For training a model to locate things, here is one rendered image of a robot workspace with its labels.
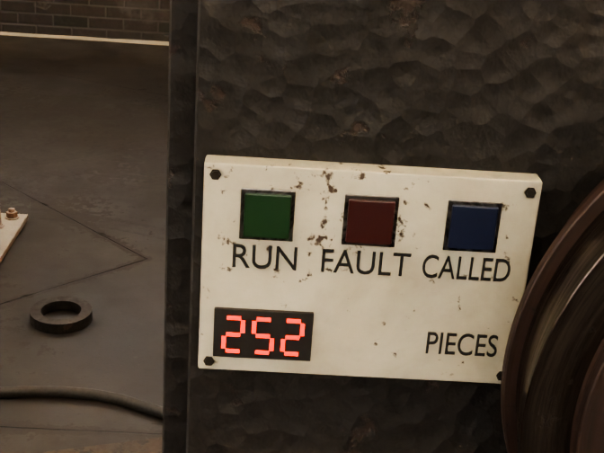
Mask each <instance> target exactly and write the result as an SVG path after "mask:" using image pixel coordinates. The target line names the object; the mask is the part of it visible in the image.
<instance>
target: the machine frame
mask: <svg viewBox="0 0 604 453"><path fill-rule="evenodd" d="M207 155H230V156H245V157H260V158H276V159H292V160H307V161H323V162H338V163H354V164H383V165H400V166H415V167H430V168H446V169H461V170H477V171H492V172H508V173H535V174H537V175H538V177H539V178H540V180H541V181H542V189H541V194H540V200H539V205H538V211H537V222H536V227H535V233H534V238H533V245H532V250H531V255H530V261H529V267H528V277H527V283H526V287H527V285H528V284H529V281H530V279H531V277H532V275H533V273H534V272H535V270H536V268H537V266H538V265H539V263H540V261H541V260H542V258H543V256H544V255H545V253H546V251H547V249H548V248H549V246H550V245H551V244H552V243H553V241H554V240H555V238H556V237H557V235H558V234H559V232H560V231H561V229H562V228H563V226H564V224H565V223H566V221H567V220H568V218H569V217H570V216H571V215H572V214H573V212H574V211H575V210H576V209H577V207H578V206H579V205H580V204H581V202H582V201H583V200H584V199H585V198H586V196H587V195H588V194H589V193H590V192H591V191H592V190H593V189H594V188H595V187H596V186H597V185H598V184H599V183H600V182H601V181H602V180H603V179H604V0H170V22H169V76H168V129H167V181H166V234H165V287H164V392H163V446H162V453H508V452H507V449H506V444H505V440H504V436H503V429H502V415H501V384H494V383H477V382H459V381H442V380H424V379H407V378H389V377H354V376H336V375H319V374H301V373H284V372H266V371H249V370H231V369H200V368H199V367H198V358H199V329H200V273H201V243H202V214H203V185H204V163H205V159H206V156H207Z"/></svg>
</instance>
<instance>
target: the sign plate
mask: <svg viewBox="0 0 604 453"><path fill-rule="evenodd" d="M541 189H542V181H541V180H540V178H539V177H538V175H537V174H535V173H508V172H492V171H477V170H461V169H446V168H430V167H415V166H400V165H383V164H354V163H338V162H323V161H307V160H292V159H276V158H260V157H245V156H230V155H207V156H206V159H205V163H204V185H203V214H202V243H201V273H200V329H199V358H198V367H199V368H200V369H231V370H249V371H266V372H284V373H301V374H319V375H336V376H354V377H373V378H407V379H424V380H442V381H459V382H477V383H494V384H501V382H502V365H503V359H504V354H505V349H506V345H507V341H508V338H509V334H510V330H511V325H512V322H513V319H514V316H515V314H516V312H517V309H518V306H519V304H520V301H521V298H522V296H523V294H524V292H525V288H526V283H527V277H528V272H529V261H530V255H531V250H532V245H533V238H534V233H535V227H536V222H537V211H538V205H539V200H540V194H541ZM247 192H250V193H265V194H281V195H291V197H292V199H291V212H290V227H289V239H279V238H262V237H246V236H243V229H244V195H245V194H246V193H247ZM349 199H360V200H391V201H395V217H394V226H393V234H392V244H360V243H346V241H345V237H346V227H347V217H348V207H349ZM452 205H470V206H486V207H498V208H499V212H498V218H497V225H496V231H495V238H494V243H493V250H492V251H488V250H472V249H457V248H448V247H447V245H448V238H449V224H450V218H451V210H452ZM227 315H235V316H241V320H245V331H244V333H240V331H241V320H227ZM257 317H269V318H270V319H271V321H270V322H259V321H257ZM287 319H301V323H300V324H305V334H304V336H299V335H300V324H292V323H287ZM252 321H256V333H261V334H269V335H270V338H272V339H274V347H273V351H269V348H270V339H269V338H256V333H252ZM227 332H228V333H240V337H234V336H227ZM286 335H296V336H299V340H286ZM222 336H226V349H239V353H231V352H226V349H221V337H222ZM280 339H285V351H292V352H298V356H284V352H285V351H280ZM255 350H258V351H269V355H265V354H255Z"/></svg>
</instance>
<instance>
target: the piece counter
mask: <svg viewBox="0 0 604 453"><path fill-rule="evenodd" d="M226 319H227V320H241V316H235V315H227V316H226ZM257 321H259V322H270V321H271V319H270V318H269V317H257ZM287 323H292V324H300V323H301V319H287ZM244 331H245V320H241V331H240V333H244ZM240 333H228V332H226V336H234V337H240ZM252 333H256V321H252ZM304 334H305V324H300V335H299V336H304ZM226 336H222V337H221V349H226ZM299 336H296V335H286V340H299ZM256 338H269V339H270V348H269V351H273V347H274V339H272V338H270V335H269V334H261V333H256ZM269 351H258V350H255V354H265V355H269ZM280 351H285V339H280ZM226 352H231V353H239V349H226ZM284 356H298V352H292V351H285V352H284Z"/></svg>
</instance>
